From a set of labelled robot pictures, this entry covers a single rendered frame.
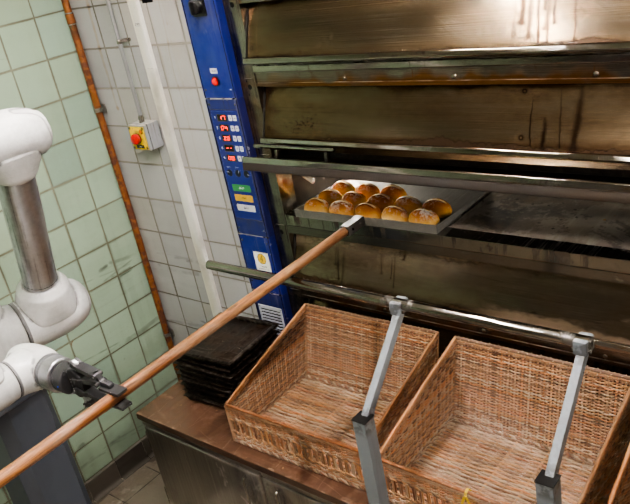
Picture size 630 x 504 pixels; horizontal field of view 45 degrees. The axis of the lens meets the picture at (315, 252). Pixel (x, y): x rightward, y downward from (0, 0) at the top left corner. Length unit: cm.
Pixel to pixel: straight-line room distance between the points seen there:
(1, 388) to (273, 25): 129
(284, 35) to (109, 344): 162
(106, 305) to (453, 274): 159
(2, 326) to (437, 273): 128
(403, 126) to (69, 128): 145
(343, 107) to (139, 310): 152
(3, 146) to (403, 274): 122
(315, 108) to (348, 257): 51
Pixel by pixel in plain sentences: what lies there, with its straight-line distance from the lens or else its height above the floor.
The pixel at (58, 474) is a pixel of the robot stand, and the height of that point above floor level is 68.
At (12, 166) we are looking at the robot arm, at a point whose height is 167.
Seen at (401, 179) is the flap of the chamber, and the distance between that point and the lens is 206.
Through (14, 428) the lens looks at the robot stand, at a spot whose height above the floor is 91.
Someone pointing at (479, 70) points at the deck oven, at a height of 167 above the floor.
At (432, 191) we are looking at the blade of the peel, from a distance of 259.
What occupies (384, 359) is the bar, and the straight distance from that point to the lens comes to 194.
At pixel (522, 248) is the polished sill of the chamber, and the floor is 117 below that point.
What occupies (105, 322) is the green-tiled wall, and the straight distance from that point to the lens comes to 332.
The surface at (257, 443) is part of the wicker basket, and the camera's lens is 250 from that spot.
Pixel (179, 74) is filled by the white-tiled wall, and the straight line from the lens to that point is 275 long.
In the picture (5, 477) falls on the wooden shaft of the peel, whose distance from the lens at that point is 170.
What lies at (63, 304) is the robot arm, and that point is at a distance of 234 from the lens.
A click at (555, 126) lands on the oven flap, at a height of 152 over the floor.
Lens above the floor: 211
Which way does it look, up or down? 24 degrees down
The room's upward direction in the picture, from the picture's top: 11 degrees counter-clockwise
